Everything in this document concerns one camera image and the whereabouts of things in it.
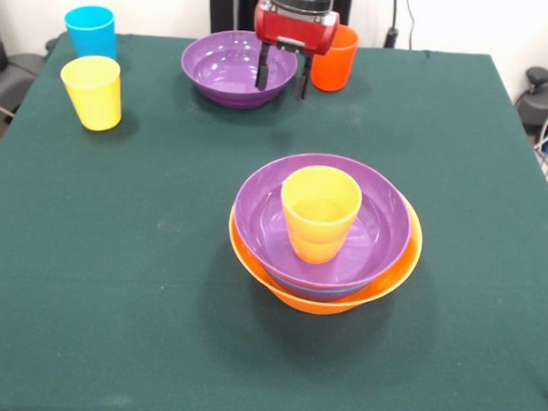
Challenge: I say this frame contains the blue cup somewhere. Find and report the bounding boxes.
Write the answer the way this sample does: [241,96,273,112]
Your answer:
[61,4,120,62]

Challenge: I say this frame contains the black cable with plug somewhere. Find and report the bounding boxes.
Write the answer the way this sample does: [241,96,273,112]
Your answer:
[383,0,419,52]

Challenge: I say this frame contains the large orange bowl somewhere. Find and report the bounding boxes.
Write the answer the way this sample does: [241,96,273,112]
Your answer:
[224,189,425,320]

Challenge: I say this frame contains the black floor base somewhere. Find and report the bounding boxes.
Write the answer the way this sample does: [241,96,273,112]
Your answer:
[513,65,548,136]

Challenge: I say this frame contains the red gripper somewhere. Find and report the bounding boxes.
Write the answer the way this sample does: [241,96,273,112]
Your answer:
[250,0,342,103]

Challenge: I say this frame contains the large blue bowl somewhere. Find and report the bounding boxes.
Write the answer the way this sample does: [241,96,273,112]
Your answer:
[269,277,367,298]

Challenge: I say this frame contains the dark green tablecloth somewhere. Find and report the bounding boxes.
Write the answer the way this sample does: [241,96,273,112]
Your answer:
[0,28,548,411]

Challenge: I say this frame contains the yellow cup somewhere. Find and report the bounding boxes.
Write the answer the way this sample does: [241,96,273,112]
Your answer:
[57,55,125,133]

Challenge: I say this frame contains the orange cup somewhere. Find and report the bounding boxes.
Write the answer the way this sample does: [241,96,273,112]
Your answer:
[277,163,364,266]

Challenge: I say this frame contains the red cup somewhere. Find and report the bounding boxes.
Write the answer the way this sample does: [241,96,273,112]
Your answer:
[309,22,361,94]

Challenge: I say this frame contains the purple bowl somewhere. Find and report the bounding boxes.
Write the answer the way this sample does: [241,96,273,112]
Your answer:
[229,149,416,307]
[178,26,301,112]

